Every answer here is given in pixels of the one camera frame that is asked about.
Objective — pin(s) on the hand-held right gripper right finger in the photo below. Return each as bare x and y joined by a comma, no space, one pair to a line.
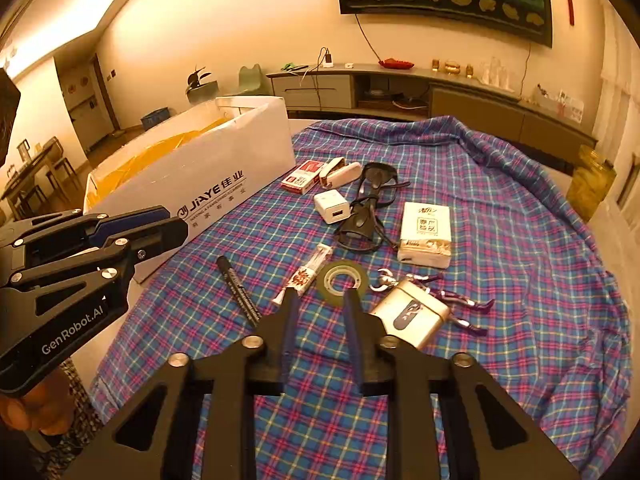
352,332

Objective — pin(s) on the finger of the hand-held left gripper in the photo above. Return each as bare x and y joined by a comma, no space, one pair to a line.
132,221
162,235

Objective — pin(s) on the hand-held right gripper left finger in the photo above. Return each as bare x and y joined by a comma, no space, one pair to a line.
290,322

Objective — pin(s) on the clear tape roll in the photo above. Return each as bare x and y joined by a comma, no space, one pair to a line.
322,287

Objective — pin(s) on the white cardboard box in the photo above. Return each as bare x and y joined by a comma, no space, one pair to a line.
225,160

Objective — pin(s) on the black sunglasses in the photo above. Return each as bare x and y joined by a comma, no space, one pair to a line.
361,221

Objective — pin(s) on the white items on sideboard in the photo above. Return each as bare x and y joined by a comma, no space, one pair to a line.
560,105

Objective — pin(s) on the person's left hand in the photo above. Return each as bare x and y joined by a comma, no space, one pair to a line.
35,405

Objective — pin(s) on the small printed packet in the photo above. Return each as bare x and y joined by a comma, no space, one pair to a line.
302,280

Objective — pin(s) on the black marker pen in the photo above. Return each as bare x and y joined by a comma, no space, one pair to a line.
235,285

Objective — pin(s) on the person's patterned clothing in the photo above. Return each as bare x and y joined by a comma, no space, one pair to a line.
82,405

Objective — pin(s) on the yellow plastic liner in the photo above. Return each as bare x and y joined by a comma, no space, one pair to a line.
170,152

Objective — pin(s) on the blue crate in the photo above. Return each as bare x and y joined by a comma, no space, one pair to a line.
155,121

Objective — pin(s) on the dining table with chairs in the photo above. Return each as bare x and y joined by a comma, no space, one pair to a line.
30,170

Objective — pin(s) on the purple and silver toy figure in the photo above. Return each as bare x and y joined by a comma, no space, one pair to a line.
465,302

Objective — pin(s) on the white tissue pack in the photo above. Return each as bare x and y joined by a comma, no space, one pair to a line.
425,235

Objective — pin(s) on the white charger plug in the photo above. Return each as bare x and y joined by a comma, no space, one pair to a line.
330,206

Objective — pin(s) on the red and white small box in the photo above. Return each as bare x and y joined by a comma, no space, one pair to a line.
300,177

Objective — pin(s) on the potted plant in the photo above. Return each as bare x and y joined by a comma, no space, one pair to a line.
200,85

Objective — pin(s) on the white stapler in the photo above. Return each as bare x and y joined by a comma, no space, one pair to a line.
342,174

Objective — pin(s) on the green plastic chair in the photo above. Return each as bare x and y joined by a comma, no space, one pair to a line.
250,82

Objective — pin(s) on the blue plaid cloth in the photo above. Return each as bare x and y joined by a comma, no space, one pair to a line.
500,210

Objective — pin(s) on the long grey sideboard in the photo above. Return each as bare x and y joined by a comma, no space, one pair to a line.
320,92

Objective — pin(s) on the green toy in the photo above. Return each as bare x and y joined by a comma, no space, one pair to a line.
292,66

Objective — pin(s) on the white charger with phone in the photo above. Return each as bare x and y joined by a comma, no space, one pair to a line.
328,58

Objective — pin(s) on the red plate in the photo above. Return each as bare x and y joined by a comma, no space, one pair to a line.
396,64

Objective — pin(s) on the large glass jar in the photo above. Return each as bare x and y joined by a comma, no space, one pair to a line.
590,182

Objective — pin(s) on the wide gold ornament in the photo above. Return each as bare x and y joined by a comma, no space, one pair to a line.
452,66

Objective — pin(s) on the group of clear glasses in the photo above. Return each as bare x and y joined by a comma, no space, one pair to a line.
495,72

